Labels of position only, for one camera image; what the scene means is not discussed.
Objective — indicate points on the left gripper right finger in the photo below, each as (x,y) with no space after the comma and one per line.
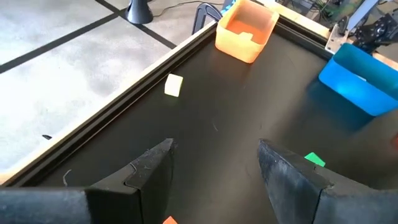
(295,193)

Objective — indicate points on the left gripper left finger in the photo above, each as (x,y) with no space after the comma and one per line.
(140,186)

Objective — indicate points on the green wooden cube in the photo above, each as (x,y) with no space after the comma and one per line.
(315,158)

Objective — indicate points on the red long wooden block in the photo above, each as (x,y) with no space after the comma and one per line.
(170,220)

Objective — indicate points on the yellow wooden cube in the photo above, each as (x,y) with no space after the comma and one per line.
(173,85)

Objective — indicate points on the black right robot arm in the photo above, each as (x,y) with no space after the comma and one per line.
(377,31)

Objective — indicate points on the black table mat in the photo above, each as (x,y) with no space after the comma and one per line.
(217,109)

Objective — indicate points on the blue plastic bin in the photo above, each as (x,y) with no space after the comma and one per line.
(351,90)

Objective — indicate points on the orange plastic bin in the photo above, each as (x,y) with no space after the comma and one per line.
(236,46)

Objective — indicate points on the black pole stand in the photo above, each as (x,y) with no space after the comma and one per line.
(138,14)

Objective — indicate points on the black aluminium table frame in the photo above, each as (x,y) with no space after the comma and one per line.
(93,121)

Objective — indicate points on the black curved bracket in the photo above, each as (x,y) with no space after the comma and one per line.
(196,21)

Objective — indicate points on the white desk frame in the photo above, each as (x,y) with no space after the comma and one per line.
(362,12)

